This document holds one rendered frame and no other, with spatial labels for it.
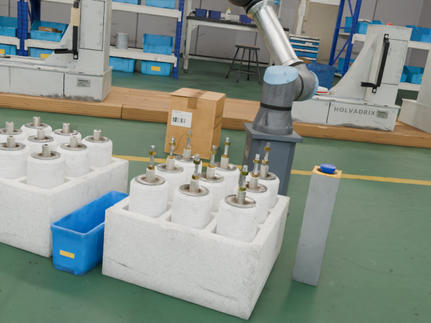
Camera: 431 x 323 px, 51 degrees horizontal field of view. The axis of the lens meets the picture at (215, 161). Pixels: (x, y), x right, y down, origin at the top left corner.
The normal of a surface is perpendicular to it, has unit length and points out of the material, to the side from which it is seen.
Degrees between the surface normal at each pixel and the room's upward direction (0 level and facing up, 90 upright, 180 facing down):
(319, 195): 90
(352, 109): 90
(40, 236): 90
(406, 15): 90
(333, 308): 0
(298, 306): 0
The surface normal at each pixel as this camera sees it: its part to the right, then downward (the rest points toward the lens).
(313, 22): 0.11, 0.29
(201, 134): -0.19, 0.26
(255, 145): -0.62, 0.15
